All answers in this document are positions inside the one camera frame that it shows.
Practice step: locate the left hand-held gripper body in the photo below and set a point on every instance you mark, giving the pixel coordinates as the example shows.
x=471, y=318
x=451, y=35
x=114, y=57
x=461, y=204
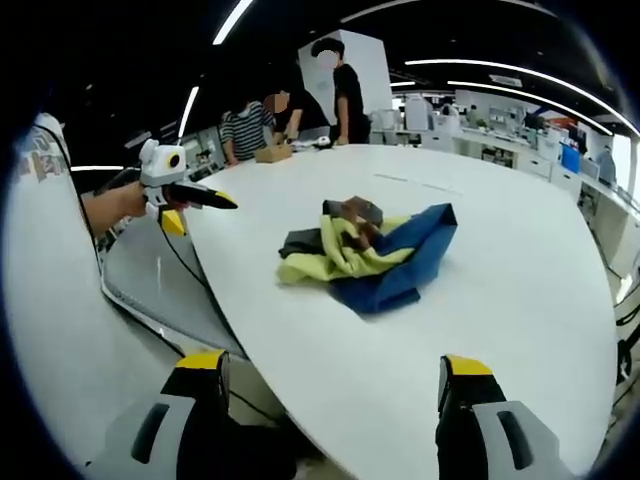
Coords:
x=162, y=165

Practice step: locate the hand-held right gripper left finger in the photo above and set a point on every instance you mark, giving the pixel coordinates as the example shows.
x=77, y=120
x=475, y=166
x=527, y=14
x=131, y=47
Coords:
x=167, y=430

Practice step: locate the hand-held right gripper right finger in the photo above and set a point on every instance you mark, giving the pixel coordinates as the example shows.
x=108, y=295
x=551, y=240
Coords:
x=505, y=435

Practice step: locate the yellow blue grey garment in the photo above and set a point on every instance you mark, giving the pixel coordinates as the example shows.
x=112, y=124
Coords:
x=370, y=255

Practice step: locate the person's left hand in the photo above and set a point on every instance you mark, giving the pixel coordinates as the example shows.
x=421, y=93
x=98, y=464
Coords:
x=131, y=202

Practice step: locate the short ceiling light strip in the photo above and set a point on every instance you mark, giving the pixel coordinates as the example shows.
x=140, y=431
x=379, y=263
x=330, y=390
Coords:
x=188, y=111

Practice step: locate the grey panel with white edge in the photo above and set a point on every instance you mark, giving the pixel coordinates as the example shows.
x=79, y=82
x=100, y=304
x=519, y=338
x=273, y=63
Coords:
x=150, y=280

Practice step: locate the cardboard box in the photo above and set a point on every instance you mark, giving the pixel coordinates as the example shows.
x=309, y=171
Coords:
x=272, y=153

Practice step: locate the small white device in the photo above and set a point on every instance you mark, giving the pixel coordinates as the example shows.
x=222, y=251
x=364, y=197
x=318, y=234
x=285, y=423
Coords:
x=323, y=142

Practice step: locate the operator in white shirt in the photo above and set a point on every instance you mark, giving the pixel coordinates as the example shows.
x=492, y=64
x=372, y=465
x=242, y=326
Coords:
x=50, y=300

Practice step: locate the curved ceiling light strip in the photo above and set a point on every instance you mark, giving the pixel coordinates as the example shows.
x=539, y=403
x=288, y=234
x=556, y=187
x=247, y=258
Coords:
x=231, y=22

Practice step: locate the white square pillar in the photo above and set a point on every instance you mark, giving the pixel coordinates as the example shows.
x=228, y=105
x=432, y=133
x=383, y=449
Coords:
x=367, y=75

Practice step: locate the blue storage box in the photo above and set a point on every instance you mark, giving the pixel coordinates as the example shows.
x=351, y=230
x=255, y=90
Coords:
x=571, y=158

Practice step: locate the row of white cabinets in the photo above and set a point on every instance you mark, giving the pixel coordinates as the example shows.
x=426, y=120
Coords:
x=525, y=150

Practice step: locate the long ceiling light strip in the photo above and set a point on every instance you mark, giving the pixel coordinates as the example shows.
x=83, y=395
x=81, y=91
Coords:
x=510, y=82

